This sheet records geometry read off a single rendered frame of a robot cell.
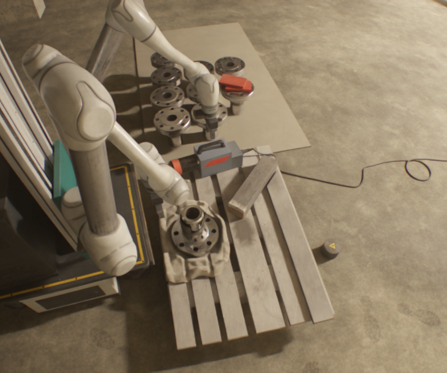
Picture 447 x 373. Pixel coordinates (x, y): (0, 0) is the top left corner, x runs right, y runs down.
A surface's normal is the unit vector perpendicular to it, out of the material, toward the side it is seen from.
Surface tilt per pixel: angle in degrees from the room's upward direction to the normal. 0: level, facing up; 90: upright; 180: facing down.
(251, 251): 0
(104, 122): 84
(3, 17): 90
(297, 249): 0
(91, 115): 88
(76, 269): 0
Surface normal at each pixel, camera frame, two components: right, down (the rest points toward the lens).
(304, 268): 0.00, -0.61
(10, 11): 0.21, 0.78
